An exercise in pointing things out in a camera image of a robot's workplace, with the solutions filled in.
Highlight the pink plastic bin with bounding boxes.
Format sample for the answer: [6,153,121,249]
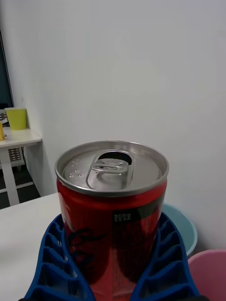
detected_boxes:
[188,249,226,301]

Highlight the white side table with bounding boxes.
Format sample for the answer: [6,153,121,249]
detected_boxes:
[0,127,42,206]

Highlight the pale blue plastic bin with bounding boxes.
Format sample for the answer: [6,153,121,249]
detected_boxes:
[161,202,198,258]

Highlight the red drink can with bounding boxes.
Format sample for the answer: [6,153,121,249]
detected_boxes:
[55,140,170,301]

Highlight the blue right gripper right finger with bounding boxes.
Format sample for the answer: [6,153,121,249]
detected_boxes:
[130,212,201,301]

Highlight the yellow-green plastic bin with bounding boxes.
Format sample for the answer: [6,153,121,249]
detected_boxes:
[4,107,28,131]

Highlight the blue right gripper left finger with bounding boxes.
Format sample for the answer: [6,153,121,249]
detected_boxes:
[24,213,97,301]

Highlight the dark screen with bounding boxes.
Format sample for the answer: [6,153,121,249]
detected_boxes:
[0,30,15,110]

